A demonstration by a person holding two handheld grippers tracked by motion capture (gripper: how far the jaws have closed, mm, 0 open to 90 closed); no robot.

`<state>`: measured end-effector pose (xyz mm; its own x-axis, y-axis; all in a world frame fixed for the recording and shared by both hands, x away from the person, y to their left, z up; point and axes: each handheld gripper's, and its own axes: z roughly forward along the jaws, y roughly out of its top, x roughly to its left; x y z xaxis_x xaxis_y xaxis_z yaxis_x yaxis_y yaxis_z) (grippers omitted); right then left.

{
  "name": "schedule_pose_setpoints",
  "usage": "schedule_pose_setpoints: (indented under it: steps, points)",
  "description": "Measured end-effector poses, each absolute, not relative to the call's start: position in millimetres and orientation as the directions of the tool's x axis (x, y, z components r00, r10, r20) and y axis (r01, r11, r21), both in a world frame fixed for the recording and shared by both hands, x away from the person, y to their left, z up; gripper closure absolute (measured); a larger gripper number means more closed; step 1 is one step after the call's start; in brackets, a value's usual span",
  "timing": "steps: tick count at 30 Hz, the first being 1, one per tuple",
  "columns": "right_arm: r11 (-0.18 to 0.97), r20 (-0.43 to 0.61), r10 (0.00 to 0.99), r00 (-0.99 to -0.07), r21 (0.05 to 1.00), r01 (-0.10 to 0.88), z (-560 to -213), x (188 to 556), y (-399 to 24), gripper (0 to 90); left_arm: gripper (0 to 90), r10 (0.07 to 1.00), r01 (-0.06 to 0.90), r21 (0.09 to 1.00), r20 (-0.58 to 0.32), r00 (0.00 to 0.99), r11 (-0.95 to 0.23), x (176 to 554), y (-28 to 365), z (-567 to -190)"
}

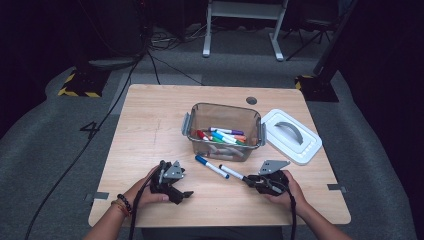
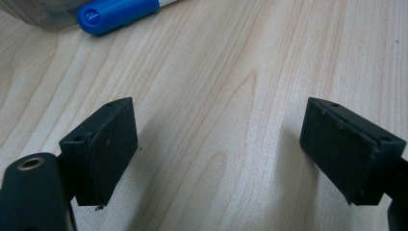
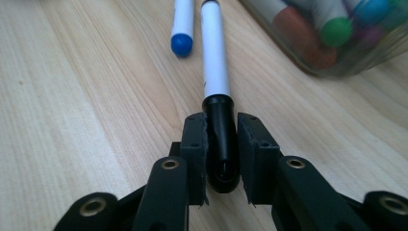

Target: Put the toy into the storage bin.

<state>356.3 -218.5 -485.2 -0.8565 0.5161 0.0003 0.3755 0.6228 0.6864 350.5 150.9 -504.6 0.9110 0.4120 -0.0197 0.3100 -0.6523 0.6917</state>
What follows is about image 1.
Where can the transparent grey storage box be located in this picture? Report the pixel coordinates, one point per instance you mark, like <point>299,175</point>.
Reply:
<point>226,115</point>

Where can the black marker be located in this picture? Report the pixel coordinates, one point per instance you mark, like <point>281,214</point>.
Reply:
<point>231,172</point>

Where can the red marker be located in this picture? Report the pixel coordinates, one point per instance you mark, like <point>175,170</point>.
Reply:
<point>201,134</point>

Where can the black stand with striped base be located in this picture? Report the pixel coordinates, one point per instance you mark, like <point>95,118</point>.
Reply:
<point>86,83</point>
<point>320,90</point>

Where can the person's right hand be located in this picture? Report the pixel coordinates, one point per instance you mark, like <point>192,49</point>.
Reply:
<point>295,198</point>

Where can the light blue marker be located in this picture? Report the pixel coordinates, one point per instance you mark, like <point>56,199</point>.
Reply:
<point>220,135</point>

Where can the grey stand foot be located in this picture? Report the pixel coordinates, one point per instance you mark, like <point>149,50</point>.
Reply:
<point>113,63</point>

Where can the white metal desk frame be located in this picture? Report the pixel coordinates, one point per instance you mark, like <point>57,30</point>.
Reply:
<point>207,33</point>

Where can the dark green marker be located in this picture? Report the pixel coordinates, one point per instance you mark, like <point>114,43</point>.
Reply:
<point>240,143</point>

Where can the orange marker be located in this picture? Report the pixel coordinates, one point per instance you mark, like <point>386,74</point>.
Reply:
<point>240,137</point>

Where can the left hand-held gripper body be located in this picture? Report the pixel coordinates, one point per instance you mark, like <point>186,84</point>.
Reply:
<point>163,183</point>

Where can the black tripod stand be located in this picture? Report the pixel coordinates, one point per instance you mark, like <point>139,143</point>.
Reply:
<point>320,30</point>

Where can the purple marker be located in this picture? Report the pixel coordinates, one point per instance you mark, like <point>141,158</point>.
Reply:
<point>226,130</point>

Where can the person's left hand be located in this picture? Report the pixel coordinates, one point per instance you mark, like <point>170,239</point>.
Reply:
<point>143,195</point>

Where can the grey round table grommet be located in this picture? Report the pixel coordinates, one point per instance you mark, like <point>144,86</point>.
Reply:
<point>251,100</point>

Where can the dark blue marker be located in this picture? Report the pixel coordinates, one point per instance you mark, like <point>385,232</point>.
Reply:
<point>213,168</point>

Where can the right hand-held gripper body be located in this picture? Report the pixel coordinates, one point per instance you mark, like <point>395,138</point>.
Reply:
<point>276,183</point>

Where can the grey tape piece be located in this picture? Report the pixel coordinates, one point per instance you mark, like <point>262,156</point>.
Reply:
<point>336,188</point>
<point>101,196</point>

